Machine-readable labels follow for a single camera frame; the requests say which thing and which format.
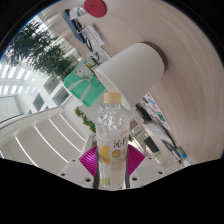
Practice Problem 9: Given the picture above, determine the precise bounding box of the colourful sticker sheet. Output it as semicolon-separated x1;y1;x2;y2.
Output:
139;92;172;132

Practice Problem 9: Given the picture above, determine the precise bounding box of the black chair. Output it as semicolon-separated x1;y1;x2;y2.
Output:
143;135;160;155

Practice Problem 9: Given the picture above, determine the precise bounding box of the flat round red coaster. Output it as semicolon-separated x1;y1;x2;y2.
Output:
83;0;107;18

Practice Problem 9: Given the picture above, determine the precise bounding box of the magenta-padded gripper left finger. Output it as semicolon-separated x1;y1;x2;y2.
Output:
57;145;100;190

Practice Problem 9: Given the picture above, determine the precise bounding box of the white paper cup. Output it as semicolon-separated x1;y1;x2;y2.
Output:
94;42;166;111

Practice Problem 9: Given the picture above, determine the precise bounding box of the row of tall green plants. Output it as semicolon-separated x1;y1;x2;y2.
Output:
9;21;79;81

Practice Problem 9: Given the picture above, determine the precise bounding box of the brown open book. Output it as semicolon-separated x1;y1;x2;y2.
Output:
145;120;177;150

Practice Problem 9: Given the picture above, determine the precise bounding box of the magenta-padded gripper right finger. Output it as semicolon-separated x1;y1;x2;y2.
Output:
125;144;169;189

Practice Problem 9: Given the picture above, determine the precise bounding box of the white planter cabinet with plants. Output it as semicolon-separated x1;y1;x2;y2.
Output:
73;105;98;134

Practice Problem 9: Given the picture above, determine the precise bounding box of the black cable bundle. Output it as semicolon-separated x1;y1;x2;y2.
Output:
79;23;108;63

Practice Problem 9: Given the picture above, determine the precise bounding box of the clear drink bottle tan cap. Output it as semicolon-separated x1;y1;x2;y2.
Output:
95;92;131;191

